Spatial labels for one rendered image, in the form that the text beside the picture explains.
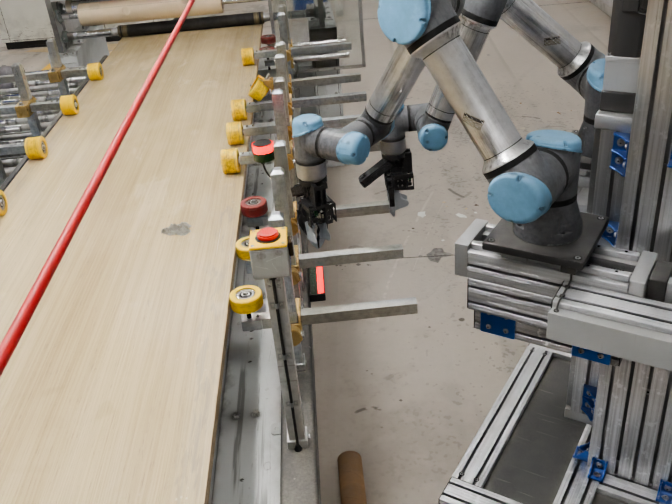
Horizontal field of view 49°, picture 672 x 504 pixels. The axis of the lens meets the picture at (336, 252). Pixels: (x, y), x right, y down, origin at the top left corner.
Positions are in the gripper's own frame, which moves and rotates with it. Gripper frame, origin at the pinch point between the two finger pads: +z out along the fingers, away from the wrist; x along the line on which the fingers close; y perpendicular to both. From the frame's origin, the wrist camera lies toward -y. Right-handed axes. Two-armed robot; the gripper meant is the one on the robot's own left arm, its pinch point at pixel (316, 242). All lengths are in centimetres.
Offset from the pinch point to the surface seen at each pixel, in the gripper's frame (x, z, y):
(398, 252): 22.0, 8.0, 3.7
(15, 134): -72, 11, -175
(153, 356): -49, 2, 25
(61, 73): -46, -3, -207
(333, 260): 5.1, 8.5, -2.5
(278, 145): 0.8, -18.3, -26.3
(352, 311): -0.4, 8.5, 22.2
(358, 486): 2, 84, 9
